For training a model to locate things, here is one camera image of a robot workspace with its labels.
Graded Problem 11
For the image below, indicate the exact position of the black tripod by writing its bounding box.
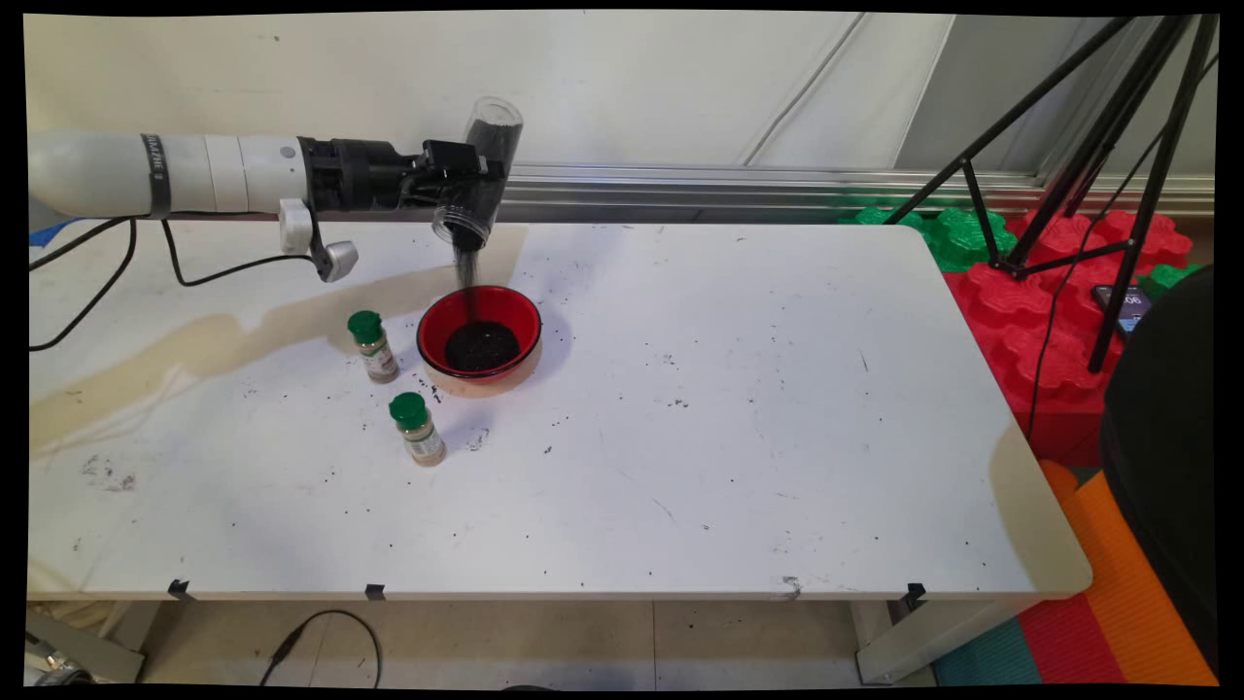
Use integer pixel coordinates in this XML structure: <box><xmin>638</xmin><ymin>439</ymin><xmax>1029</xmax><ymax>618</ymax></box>
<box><xmin>880</xmin><ymin>15</ymin><xmax>1221</xmax><ymax>375</ymax></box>

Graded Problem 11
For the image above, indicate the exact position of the red foam block stack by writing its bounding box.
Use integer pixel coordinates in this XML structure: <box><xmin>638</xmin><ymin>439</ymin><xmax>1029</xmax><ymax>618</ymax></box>
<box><xmin>938</xmin><ymin>209</ymin><xmax>1196</xmax><ymax>468</ymax></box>

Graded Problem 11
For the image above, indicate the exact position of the green cloth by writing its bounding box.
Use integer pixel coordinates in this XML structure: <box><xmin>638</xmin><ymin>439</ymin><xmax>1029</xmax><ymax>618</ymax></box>
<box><xmin>841</xmin><ymin>199</ymin><xmax>1019</xmax><ymax>274</ymax></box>

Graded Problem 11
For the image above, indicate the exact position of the thin black tripod cable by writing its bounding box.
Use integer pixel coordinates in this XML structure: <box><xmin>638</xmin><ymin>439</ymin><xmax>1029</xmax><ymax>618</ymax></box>
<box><xmin>1025</xmin><ymin>58</ymin><xmax>1221</xmax><ymax>443</ymax></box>

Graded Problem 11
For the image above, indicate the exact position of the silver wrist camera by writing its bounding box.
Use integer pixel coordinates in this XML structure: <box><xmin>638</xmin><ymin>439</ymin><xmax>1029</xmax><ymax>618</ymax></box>
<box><xmin>279</xmin><ymin>198</ymin><xmax>361</xmax><ymax>285</ymax></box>

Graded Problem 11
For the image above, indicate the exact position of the red foam floor mat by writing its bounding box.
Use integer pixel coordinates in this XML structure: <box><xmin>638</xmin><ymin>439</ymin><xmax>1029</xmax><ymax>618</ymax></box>
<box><xmin>1016</xmin><ymin>593</ymin><xmax>1128</xmax><ymax>686</ymax></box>

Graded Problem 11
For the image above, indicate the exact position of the black smartphone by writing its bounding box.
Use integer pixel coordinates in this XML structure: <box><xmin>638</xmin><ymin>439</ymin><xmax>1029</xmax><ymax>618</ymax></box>
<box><xmin>1090</xmin><ymin>284</ymin><xmax>1154</xmax><ymax>340</ymax></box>

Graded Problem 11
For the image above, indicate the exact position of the black floor cable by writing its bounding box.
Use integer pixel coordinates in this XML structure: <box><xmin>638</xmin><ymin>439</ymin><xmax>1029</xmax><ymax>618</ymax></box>
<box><xmin>258</xmin><ymin>611</ymin><xmax>383</xmax><ymax>687</ymax></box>

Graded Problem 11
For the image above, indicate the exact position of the grey metal base beam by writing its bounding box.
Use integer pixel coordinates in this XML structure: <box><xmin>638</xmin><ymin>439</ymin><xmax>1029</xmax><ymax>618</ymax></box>
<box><xmin>24</xmin><ymin>608</ymin><xmax>147</xmax><ymax>686</ymax></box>

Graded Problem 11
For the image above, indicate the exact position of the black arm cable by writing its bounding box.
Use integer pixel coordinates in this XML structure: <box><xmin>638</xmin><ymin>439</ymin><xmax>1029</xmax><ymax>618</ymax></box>
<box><xmin>29</xmin><ymin>216</ymin><xmax>139</xmax><ymax>353</ymax></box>

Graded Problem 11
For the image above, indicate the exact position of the teal foam floor mat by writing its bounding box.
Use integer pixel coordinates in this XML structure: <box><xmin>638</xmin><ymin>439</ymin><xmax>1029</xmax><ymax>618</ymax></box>
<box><xmin>933</xmin><ymin>617</ymin><xmax>1046</xmax><ymax>686</ymax></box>

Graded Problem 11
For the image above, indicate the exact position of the clear jar with black grains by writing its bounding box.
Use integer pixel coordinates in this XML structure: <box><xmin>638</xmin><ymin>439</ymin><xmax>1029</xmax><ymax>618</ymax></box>
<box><xmin>431</xmin><ymin>95</ymin><xmax>526</xmax><ymax>293</ymax></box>

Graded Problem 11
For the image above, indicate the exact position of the black round chair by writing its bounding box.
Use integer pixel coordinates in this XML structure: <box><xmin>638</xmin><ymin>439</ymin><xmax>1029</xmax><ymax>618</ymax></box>
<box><xmin>1100</xmin><ymin>264</ymin><xmax>1221</xmax><ymax>650</ymax></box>

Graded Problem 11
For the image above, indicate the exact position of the green-capped spice bottle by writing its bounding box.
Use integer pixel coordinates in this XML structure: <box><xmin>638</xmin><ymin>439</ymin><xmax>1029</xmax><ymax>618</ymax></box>
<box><xmin>389</xmin><ymin>392</ymin><xmax>448</xmax><ymax>467</ymax></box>
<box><xmin>347</xmin><ymin>310</ymin><xmax>400</xmax><ymax>384</ymax></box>

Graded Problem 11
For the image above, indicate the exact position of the white table leg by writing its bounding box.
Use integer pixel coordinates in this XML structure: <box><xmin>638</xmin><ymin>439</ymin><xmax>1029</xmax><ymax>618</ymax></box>
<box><xmin>855</xmin><ymin>598</ymin><xmax>1041</xmax><ymax>684</ymax></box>

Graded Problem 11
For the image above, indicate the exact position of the black camera cable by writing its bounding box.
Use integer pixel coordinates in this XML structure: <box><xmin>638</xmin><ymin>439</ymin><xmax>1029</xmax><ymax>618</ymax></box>
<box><xmin>159</xmin><ymin>216</ymin><xmax>317</xmax><ymax>289</ymax></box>

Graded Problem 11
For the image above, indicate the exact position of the aluminium wall rail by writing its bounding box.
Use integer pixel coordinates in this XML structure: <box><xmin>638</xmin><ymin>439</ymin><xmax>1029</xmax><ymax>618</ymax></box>
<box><xmin>496</xmin><ymin>160</ymin><xmax>1216</xmax><ymax>223</ymax></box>

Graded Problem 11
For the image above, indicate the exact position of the red bowl with black grains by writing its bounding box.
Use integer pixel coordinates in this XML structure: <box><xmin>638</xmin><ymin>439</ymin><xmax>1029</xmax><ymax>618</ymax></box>
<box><xmin>416</xmin><ymin>285</ymin><xmax>545</xmax><ymax>398</ymax></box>

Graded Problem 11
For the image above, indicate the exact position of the green foam block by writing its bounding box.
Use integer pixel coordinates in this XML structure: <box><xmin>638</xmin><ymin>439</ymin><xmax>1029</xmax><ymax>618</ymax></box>
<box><xmin>1135</xmin><ymin>262</ymin><xmax>1203</xmax><ymax>302</ymax></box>

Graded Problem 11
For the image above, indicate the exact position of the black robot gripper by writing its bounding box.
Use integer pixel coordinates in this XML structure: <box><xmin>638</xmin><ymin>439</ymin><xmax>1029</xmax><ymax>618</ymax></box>
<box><xmin>297</xmin><ymin>136</ymin><xmax>507</xmax><ymax>213</ymax></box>

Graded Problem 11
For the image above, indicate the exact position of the orange foam floor mat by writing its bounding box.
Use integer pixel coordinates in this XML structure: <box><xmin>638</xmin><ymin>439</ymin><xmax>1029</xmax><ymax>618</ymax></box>
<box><xmin>1040</xmin><ymin>462</ymin><xmax>1221</xmax><ymax>686</ymax></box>

